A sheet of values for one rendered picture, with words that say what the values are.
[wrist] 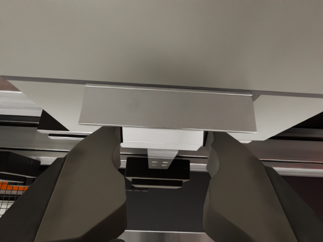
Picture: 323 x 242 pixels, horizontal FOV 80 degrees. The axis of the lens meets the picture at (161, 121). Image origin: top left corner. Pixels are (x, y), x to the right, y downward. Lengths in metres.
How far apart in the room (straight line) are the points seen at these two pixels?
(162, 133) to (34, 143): 0.37
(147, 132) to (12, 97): 0.13
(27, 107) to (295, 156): 0.50
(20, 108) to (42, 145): 0.24
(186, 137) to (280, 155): 0.36
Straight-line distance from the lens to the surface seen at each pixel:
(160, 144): 0.20
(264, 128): 0.17
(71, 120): 0.17
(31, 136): 0.50
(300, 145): 0.55
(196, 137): 0.18
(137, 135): 0.17
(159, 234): 0.19
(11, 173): 0.47
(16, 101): 0.24
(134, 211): 0.69
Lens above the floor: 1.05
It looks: 21 degrees down
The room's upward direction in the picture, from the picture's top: 178 degrees counter-clockwise
